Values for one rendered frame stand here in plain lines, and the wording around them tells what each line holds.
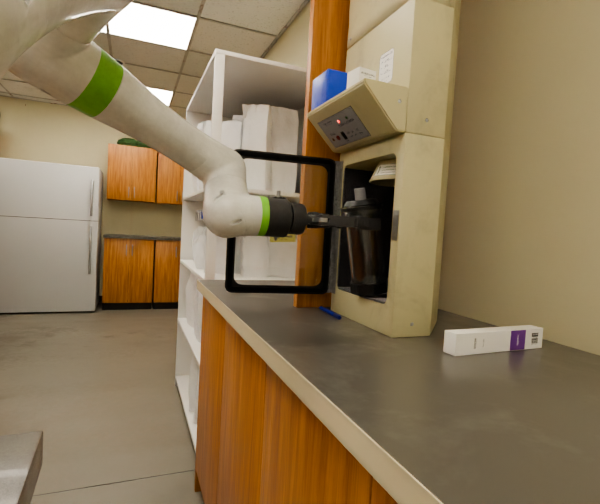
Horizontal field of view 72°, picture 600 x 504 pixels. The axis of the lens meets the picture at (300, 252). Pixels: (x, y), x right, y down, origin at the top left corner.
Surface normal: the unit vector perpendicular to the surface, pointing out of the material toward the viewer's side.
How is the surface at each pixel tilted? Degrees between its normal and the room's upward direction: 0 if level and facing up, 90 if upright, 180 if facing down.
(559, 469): 0
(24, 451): 0
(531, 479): 0
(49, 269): 90
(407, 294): 90
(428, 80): 90
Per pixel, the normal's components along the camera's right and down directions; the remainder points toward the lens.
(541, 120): -0.92, -0.04
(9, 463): 0.06, -1.00
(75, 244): 0.37, 0.07
